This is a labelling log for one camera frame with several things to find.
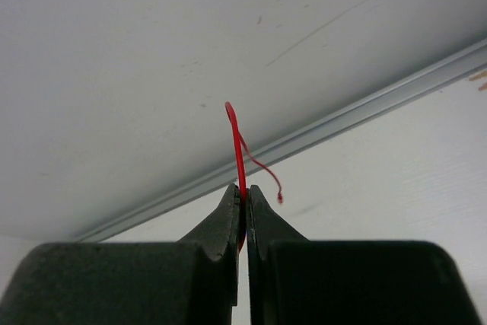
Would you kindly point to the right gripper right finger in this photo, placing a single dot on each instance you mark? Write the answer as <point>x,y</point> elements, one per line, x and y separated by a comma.
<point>294,280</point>

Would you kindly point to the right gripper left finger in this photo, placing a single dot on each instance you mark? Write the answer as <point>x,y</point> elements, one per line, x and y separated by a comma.
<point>190,281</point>

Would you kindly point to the aluminium table frame rail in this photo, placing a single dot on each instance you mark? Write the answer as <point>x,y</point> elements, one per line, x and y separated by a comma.
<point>432,78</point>

